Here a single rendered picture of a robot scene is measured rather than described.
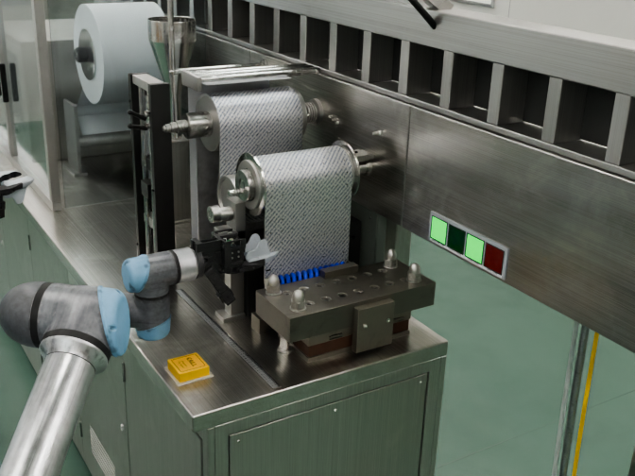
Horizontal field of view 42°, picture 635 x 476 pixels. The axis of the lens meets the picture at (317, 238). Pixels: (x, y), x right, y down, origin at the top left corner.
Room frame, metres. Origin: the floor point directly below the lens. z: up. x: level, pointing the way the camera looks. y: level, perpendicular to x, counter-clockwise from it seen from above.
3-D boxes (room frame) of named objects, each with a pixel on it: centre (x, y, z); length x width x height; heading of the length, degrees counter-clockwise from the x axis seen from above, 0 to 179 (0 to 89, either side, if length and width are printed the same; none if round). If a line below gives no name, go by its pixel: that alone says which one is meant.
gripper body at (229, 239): (1.71, 0.22, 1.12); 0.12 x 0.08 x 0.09; 122
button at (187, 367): (1.56, 0.27, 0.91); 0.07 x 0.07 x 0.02; 32
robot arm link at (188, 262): (1.67, 0.29, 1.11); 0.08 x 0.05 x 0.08; 32
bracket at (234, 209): (1.83, 0.21, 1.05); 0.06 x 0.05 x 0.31; 122
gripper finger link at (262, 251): (1.75, 0.12, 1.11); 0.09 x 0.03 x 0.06; 121
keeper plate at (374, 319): (1.68, -0.14, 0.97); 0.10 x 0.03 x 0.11; 122
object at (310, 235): (1.83, 0.02, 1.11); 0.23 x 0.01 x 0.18; 122
